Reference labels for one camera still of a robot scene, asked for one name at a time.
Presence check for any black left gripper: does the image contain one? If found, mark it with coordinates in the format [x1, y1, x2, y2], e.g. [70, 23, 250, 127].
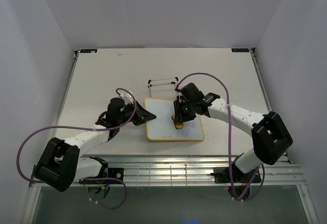
[118, 101, 156, 126]

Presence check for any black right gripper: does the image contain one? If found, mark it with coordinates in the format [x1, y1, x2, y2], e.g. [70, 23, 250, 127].
[173, 99, 196, 125]

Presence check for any yellow black whiteboard eraser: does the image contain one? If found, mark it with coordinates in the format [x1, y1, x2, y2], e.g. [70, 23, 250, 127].
[172, 115, 184, 130]

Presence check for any yellow framed whiteboard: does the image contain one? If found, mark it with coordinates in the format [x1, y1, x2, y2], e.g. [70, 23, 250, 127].
[144, 97, 204, 141]

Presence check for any wire whiteboard stand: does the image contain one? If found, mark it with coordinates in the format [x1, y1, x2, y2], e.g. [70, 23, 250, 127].
[148, 77, 179, 100]

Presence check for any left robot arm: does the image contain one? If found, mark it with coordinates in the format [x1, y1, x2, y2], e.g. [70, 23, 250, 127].
[33, 97, 156, 192]

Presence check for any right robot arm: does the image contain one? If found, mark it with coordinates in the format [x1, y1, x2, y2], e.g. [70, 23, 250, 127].
[172, 83, 293, 182]

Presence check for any right blue table label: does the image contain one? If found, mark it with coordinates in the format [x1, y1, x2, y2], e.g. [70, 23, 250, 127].
[231, 48, 250, 53]

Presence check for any blue table label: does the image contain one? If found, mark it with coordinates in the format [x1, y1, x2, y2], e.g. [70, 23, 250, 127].
[231, 48, 250, 53]
[80, 49, 98, 54]

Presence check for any left blue table label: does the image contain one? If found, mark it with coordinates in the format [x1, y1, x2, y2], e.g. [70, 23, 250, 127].
[80, 49, 98, 54]

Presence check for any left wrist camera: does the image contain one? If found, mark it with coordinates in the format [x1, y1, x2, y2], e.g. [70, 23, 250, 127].
[119, 89, 134, 104]

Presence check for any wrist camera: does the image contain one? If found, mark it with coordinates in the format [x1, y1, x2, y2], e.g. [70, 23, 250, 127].
[119, 89, 134, 104]
[175, 83, 182, 100]

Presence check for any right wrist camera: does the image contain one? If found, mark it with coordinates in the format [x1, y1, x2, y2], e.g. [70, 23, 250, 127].
[175, 83, 182, 100]

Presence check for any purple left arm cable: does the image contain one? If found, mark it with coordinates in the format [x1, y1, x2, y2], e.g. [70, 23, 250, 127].
[16, 88, 137, 210]

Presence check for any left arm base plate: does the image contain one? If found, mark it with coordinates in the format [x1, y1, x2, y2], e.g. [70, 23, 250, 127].
[78, 168, 124, 185]

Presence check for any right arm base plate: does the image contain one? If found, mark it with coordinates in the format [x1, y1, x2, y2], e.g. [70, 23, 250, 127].
[208, 166, 261, 185]

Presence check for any aluminium table frame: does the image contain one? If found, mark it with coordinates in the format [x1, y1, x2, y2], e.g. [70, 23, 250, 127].
[22, 48, 318, 223]

